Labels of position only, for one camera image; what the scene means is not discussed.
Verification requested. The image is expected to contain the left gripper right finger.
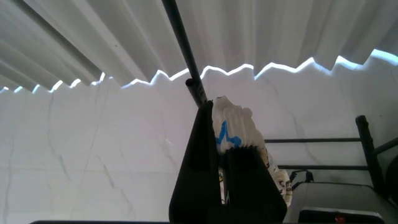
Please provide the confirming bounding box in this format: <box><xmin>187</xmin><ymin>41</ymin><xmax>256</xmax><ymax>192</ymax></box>
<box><xmin>223</xmin><ymin>146</ymin><xmax>287</xmax><ymax>223</ymax></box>

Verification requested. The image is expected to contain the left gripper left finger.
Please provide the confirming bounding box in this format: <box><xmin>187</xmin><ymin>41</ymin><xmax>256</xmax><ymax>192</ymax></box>
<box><xmin>169</xmin><ymin>100</ymin><xmax>223</xmax><ymax>223</ymax></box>

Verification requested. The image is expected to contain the cream printed garment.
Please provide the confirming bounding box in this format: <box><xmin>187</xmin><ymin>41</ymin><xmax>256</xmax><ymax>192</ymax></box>
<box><xmin>212</xmin><ymin>95</ymin><xmax>294</xmax><ymax>208</ymax></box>

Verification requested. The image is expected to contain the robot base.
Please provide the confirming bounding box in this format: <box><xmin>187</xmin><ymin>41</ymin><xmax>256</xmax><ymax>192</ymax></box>
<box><xmin>284</xmin><ymin>169</ymin><xmax>398</xmax><ymax>223</ymax></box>

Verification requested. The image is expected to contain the black clothes rack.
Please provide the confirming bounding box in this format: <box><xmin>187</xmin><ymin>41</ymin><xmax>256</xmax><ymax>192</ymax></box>
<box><xmin>161</xmin><ymin>0</ymin><xmax>398</xmax><ymax>200</ymax></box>

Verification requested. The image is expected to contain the white curtain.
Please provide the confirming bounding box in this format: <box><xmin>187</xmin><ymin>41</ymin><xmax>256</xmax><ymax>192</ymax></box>
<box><xmin>0</xmin><ymin>0</ymin><xmax>398</xmax><ymax>91</ymax></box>

